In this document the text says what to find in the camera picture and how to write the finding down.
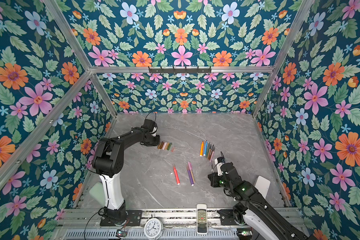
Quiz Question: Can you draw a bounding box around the lilac cap beige pen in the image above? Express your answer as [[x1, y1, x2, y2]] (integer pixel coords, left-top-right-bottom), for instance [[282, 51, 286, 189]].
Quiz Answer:
[[188, 161, 195, 184]]

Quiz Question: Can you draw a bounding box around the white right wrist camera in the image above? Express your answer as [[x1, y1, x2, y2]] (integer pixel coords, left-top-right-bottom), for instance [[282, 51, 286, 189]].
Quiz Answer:
[[212, 163, 223, 177]]

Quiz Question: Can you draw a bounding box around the pale green sponge block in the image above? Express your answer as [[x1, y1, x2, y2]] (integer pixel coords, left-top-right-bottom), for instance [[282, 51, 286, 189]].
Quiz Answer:
[[89, 182, 106, 202]]

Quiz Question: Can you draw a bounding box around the black hook rail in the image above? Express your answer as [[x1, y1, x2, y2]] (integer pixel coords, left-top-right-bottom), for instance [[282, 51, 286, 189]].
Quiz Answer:
[[148, 67, 212, 74]]

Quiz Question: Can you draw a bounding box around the tan brown pen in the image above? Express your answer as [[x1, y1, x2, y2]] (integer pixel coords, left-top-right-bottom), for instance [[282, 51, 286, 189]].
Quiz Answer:
[[206, 144, 213, 161]]

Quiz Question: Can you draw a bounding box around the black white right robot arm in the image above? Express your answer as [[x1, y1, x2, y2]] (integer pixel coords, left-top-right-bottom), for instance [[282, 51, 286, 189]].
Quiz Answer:
[[208, 163, 315, 240]]

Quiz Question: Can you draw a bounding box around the purple highlighter pen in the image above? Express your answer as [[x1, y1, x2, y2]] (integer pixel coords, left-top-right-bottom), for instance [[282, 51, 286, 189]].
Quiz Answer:
[[187, 167, 195, 186]]

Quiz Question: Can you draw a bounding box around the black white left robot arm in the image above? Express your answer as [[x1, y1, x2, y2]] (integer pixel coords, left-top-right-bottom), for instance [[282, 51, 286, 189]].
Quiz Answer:
[[92, 119, 160, 226]]

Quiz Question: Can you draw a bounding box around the white remote control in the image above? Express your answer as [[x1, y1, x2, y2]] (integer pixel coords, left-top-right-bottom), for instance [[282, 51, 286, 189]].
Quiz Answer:
[[196, 204, 208, 235]]

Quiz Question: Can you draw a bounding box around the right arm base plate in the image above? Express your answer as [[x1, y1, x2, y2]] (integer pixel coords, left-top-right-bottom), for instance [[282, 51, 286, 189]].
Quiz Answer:
[[217, 209, 245, 226]]

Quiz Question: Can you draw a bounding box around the orange highlighter pen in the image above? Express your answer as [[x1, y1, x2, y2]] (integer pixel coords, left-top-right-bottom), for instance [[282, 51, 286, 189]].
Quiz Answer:
[[200, 141, 205, 157]]

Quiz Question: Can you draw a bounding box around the pink highlighter pen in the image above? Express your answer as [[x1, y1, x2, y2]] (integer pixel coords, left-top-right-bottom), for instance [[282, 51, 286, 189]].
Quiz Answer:
[[173, 165, 181, 185]]

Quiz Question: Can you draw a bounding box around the brown lilac pen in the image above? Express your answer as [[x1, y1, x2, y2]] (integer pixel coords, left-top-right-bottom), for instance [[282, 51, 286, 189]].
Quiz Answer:
[[210, 147, 215, 163]]

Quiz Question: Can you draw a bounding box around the white analog clock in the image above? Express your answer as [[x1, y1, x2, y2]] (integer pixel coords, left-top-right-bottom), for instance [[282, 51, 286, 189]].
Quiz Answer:
[[144, 218, 164, 240]]

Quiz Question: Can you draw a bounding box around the blue highlighter pen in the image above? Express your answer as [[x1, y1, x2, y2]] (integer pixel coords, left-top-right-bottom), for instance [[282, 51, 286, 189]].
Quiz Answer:
[[203, 141, 208, 156]]

